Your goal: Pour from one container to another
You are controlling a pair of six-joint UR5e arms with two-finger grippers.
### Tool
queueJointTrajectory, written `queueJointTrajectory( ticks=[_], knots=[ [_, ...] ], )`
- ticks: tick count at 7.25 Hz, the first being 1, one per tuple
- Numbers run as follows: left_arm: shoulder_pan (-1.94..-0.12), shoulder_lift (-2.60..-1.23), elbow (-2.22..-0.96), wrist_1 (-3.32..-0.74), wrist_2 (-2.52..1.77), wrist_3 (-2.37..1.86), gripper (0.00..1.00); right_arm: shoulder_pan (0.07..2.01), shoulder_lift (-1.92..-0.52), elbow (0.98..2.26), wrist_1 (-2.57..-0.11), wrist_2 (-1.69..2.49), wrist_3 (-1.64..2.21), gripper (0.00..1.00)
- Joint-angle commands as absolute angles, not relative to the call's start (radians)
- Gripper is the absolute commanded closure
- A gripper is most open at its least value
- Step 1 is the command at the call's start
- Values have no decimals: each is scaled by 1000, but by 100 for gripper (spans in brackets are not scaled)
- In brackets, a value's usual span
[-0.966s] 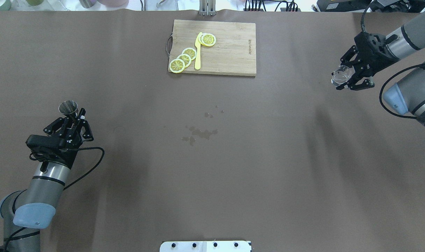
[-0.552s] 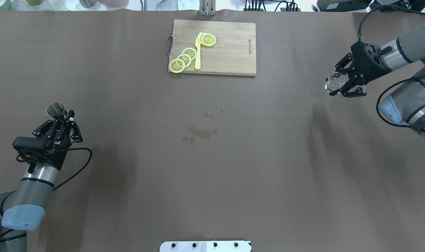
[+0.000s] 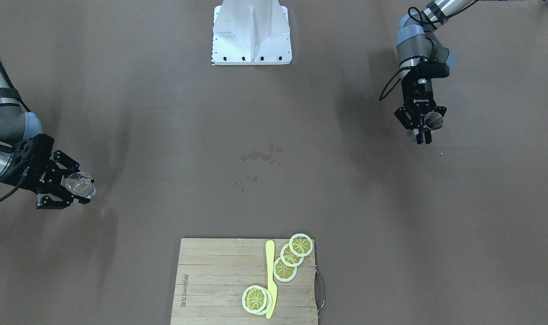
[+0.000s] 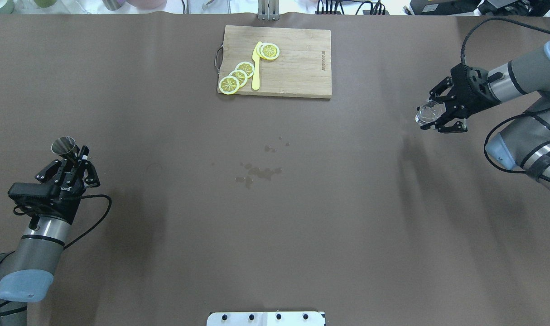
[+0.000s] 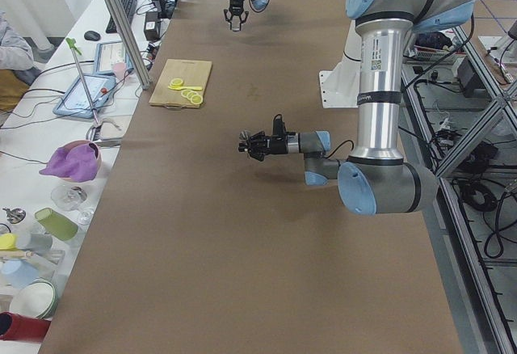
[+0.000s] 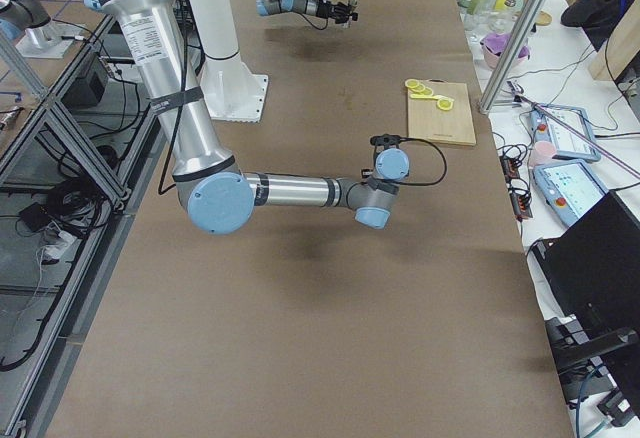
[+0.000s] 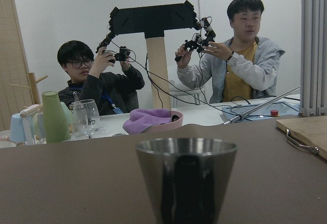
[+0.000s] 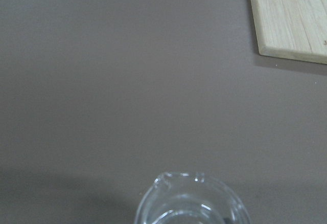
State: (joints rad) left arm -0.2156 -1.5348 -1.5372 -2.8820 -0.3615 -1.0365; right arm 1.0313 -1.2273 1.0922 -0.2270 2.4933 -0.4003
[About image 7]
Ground blue teach pendant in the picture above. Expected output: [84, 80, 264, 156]
[222, 101, 299, 122]

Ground light blue cup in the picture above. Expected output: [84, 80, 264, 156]
[9, 113, 26, 143]

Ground black teleoperation frame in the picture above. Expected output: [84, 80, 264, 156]
[97, 1, 216, 53]

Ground person in dark jacket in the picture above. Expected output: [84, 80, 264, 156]
[57, 40, 145, 116]

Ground wine glass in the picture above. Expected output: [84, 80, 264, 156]
[73, 99, 100, 139]

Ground bamboo cutting board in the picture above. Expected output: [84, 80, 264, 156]
[276, 116, 326, 159]

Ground pink bowl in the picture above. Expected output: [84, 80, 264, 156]
[142, 109, 183, 133]

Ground aluminium frame post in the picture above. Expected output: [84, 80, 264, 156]
[299, 0, 326, 117]

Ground person in grey jacket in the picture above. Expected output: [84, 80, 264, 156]
[175, 0, 285, 103]

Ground purple cloth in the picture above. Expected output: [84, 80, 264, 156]
[123, 108, 172, 134]

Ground steel shaker cup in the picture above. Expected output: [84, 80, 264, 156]
[136, 138, 237, 223]

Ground green cup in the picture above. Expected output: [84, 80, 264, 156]
[42, 91, 70, 144]

